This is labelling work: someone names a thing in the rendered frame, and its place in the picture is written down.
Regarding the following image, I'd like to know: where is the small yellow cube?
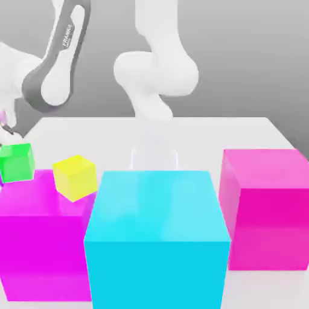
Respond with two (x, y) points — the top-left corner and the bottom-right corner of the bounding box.
(52, 154), (98, 203)

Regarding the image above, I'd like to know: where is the large pink box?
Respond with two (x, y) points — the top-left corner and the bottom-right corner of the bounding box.
(218, 148), (309, 272)

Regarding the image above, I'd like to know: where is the small green cube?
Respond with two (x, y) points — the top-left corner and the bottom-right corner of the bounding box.
(0, 142), (36, 183)

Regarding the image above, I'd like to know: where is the large magenta box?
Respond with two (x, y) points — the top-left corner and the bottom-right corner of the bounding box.
(0, 168), (98, 302)

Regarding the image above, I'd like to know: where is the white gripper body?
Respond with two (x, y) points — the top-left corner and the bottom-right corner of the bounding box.
(0, 123), (25, 147)

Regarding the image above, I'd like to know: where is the large cyan box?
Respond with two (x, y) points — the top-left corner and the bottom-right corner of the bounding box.
(83, 170), (232, 309)

